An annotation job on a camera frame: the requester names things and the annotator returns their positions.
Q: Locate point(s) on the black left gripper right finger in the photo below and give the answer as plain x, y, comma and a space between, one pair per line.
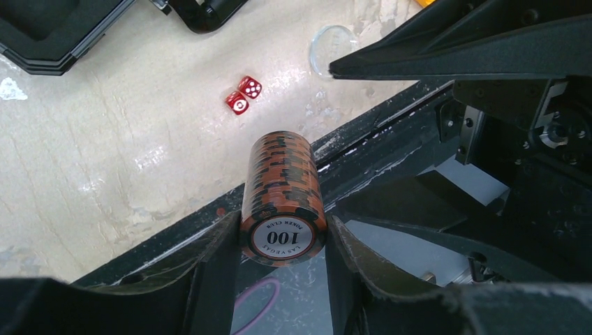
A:
370, 295

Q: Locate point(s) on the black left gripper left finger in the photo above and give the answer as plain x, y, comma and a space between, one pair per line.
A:
191, 291

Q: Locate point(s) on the black poker set case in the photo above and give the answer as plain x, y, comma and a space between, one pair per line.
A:
48, 37

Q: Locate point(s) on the red die left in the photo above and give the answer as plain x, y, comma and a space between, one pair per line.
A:
237, 102

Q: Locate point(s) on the red die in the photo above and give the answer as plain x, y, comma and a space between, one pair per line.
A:
250, 87
237, 102

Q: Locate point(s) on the red die right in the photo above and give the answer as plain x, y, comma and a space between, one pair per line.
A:
250, 87

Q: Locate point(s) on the yellow tape measure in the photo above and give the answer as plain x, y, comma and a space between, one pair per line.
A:
424, 3

